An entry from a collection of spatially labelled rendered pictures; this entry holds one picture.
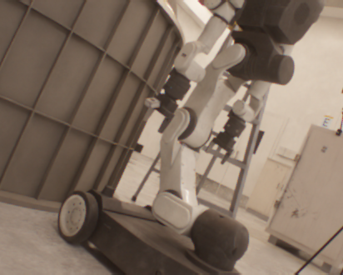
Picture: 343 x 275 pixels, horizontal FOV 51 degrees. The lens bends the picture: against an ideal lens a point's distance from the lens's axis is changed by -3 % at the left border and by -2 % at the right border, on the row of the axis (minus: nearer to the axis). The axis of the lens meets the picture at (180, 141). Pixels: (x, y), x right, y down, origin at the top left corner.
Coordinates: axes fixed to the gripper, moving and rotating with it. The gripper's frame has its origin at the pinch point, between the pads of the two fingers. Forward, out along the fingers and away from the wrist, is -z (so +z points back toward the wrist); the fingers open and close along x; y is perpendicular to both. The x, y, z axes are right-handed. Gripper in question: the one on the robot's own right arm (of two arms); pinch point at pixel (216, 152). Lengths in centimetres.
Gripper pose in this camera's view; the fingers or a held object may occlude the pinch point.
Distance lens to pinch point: 171.9
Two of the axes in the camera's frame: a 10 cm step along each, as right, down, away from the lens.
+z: 5.4, -8.3, -0.9
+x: -5.9, -4.6, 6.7
